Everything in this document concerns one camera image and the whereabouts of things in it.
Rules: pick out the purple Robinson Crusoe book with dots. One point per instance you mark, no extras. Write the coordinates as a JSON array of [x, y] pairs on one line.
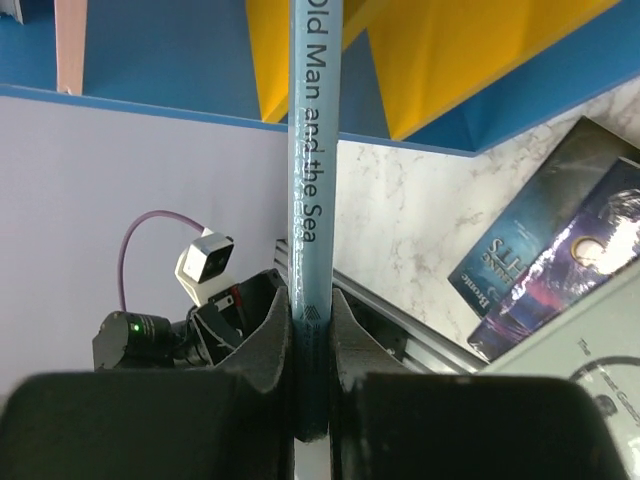
[[600, 239]]

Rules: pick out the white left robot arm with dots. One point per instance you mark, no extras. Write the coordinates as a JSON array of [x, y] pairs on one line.
[[127, 340]]

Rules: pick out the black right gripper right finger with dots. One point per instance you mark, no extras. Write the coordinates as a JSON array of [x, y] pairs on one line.
[[388, 422]]

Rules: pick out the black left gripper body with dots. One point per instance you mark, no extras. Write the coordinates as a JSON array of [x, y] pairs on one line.
[[224, 323]]

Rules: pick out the light blue Old Man book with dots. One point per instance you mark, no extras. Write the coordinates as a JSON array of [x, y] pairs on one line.
[[315, 53]]

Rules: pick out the dark blue Wuthering Heights book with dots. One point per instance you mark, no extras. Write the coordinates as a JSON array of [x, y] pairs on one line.
[[538, 211]]

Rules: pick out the grey Great Gatsby book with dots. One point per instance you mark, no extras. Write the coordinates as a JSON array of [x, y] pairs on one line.
[[595, 344]]

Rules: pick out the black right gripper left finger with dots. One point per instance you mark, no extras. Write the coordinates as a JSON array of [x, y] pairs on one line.
[[227, 422]]

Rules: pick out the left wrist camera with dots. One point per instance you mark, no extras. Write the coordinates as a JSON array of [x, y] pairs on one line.
[[200, 268]]

